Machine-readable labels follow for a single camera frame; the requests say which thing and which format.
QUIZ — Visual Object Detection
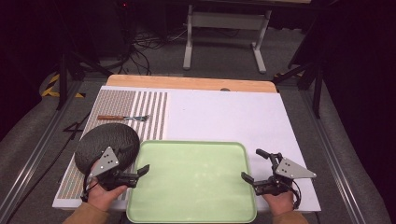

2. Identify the bundle of black floor cables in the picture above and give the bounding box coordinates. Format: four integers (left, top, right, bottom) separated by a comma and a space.
116, 26, 190, 77

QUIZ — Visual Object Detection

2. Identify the aluminium floor rail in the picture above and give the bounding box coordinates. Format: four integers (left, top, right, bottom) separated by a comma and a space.
298, 89, 366, 224
0, 79, 84, 220

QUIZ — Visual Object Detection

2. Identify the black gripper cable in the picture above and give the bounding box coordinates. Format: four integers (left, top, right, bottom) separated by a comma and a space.
289, 179, 303, 210
79, 173, 98, 203

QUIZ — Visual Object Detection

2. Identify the black textured round plate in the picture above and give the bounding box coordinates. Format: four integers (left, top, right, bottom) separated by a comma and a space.
74, 122, 141, 175

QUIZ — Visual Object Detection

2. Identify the person's right hand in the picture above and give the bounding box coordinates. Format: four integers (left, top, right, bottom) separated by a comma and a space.
262, 190, 295, 217

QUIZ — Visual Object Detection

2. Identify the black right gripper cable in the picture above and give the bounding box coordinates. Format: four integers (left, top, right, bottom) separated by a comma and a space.
289, 179, 303, 210

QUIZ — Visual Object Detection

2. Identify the person's left hand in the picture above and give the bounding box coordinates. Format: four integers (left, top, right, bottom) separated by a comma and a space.
87, 182, 129, 213

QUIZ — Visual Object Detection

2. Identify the patterned woven placemat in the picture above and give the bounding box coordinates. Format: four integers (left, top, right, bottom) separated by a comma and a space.
56, 89, 169, 201

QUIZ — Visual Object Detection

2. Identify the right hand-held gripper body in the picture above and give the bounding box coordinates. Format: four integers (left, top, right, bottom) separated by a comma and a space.
253, 151, 318, 197

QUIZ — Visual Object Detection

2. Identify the light green plastic tray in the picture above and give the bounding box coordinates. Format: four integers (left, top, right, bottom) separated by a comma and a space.
125, 139, 259, 224

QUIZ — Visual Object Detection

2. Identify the white board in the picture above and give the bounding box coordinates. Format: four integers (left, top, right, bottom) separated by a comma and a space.
51, 85, 322, 214

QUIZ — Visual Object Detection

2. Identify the grey metal desk frame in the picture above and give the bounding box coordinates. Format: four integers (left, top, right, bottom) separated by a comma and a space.
182, 3, 273, 75

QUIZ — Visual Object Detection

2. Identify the yellow black hazard tape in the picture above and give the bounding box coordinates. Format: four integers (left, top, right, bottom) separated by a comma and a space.
40, 72, 87, 99

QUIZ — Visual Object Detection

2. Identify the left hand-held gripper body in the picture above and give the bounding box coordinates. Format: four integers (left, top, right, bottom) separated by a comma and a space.
88, 146, 140, 191

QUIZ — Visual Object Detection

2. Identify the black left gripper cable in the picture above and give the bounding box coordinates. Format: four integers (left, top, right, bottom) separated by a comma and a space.
79, 173, 98, 203

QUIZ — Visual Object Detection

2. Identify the black tripod stand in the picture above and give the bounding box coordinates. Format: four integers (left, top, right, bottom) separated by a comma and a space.
272, 36, 325, 119
55, 49, 114, 112

